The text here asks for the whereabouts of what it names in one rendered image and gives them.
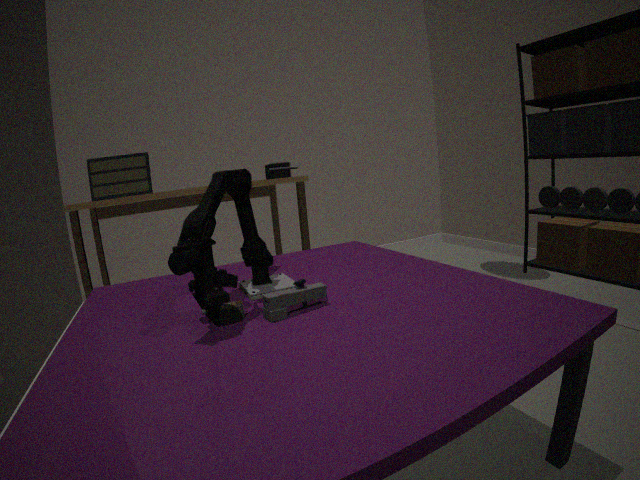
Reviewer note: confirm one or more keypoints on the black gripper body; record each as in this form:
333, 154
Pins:
205, 283

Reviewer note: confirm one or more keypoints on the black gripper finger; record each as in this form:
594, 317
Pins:
199, 300
213, 312

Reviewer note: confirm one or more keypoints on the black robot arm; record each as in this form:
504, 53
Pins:
199, 226

